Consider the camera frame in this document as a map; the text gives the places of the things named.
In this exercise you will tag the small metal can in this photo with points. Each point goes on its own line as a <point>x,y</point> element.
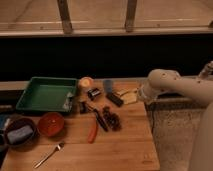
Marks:
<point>93,93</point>

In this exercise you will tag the black handled brush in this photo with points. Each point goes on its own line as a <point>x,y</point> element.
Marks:
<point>98,116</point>

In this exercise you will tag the white rag in tray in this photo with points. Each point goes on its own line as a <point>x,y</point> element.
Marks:
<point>68,102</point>

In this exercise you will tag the orange carrot toy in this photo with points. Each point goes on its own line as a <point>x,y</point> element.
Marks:
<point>93,132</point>

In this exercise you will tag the red bowl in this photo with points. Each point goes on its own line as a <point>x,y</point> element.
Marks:
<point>50,124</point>

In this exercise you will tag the metal fork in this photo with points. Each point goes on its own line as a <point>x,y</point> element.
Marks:
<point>57,148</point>

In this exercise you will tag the dark brown bowl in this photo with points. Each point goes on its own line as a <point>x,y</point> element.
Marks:
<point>16,124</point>

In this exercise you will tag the yellow round cup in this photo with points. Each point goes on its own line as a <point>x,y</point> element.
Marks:
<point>85,83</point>

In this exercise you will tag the green plastic tray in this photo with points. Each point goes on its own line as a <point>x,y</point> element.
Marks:
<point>44,94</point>

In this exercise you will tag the blue black scraper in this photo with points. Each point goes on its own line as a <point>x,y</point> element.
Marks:
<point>110,95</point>

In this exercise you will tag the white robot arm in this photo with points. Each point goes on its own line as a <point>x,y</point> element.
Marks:
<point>160,81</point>

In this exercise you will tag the grey sponge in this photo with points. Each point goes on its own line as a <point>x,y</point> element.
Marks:
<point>19,135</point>

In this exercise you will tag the dark grape bunch toy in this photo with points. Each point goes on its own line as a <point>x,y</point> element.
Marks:
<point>112,119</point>

